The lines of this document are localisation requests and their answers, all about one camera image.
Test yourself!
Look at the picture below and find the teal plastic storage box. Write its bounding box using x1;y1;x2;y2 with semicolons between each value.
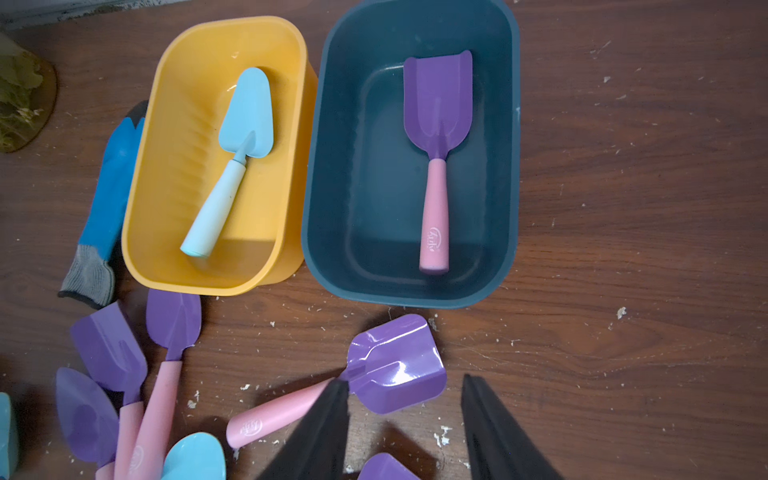
302;1;521;309

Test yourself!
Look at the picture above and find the teal shovel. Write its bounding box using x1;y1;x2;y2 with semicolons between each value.
0;392;19;480
180;67;274;258
161;432;226;480

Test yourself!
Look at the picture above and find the purple square shovel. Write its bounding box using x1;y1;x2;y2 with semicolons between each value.
70;302;148;479
403;50;473;275
358;453;419;480
225;313;448;451

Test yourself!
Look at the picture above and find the yellow plastic storage box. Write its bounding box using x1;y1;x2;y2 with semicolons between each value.
122;16;318;296

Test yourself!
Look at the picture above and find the purple pointed shovel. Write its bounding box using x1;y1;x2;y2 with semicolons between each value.
56;367;119;480
128;289;202;479

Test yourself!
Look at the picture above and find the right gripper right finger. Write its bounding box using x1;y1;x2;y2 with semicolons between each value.
461;374;562;479

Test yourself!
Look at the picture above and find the blue grey gardening glove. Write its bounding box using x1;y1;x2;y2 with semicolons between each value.
58;100;148;309

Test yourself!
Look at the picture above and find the purple pointed shovel top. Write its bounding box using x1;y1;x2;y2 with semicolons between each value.
128;289;202;479

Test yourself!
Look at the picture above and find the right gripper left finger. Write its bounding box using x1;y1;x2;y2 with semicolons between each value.
258;380;350;479

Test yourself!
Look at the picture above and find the artificial plant in glass vase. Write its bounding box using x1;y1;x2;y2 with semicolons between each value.
1;33;58;153

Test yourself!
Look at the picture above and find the purple pointed shovel lower left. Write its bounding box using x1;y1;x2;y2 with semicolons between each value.
56;367;119;480

